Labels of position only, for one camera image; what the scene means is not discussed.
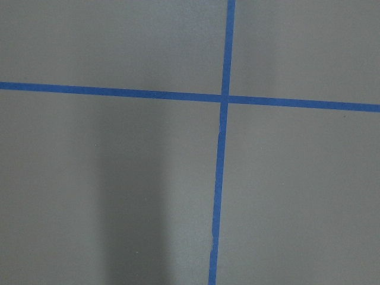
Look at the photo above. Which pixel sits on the brown table mat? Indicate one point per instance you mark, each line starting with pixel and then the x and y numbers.
pixel 189 142

